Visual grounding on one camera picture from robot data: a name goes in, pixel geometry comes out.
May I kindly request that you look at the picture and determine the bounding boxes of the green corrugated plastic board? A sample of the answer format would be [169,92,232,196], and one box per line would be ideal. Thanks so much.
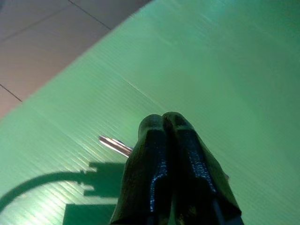
[0,0,300,225]

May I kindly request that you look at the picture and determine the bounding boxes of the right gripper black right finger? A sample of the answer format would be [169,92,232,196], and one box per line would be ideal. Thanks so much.
[163,111,245,225]

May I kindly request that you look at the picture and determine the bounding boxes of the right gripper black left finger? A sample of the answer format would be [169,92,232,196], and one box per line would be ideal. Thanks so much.
[110,113,175,225]

